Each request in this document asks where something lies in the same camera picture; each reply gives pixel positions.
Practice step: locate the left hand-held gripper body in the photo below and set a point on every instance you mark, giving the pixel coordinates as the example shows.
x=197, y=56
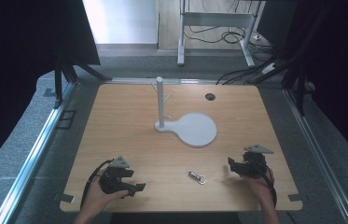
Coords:
x=112, y=182

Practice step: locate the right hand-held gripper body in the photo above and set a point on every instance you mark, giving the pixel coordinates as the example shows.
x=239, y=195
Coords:
x=254, y=163

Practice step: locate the person's left hand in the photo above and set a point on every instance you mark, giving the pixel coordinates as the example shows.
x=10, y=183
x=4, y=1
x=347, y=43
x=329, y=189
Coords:
x=100, y=197

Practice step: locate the person's right hand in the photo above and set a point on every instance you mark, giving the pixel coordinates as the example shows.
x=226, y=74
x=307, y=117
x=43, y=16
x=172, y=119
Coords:
x=260, y=185

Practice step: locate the black tape piece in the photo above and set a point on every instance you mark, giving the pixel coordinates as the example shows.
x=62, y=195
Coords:
x=295, y=197
x=66, y=197

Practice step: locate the white hook stand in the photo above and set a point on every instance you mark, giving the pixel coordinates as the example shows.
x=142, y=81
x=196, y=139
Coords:
x=193, y=129

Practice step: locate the round dark table grommet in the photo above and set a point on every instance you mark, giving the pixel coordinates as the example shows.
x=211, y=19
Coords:
x=210, y=96

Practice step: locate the white power strip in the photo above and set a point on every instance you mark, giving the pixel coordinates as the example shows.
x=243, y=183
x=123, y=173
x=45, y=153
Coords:
x=268, y=68

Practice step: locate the black metal stand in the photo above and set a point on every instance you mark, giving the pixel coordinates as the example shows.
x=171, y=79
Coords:
x=66, y=73

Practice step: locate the dark curtain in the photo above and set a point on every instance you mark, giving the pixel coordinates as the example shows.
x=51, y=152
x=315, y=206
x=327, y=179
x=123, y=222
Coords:
x=22, y=62
x=333, y=62

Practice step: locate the aluminium rail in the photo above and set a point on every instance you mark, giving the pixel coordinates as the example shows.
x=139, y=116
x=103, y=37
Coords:
x=317, y=155
x=34, y=155

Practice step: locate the black rectangular floor bracket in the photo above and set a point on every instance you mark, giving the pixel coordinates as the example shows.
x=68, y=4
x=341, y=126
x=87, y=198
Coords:
x=66, y=119

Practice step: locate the white metal desk frame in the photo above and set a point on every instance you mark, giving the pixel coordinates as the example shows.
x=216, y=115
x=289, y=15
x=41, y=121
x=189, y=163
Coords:
x=215, y=19

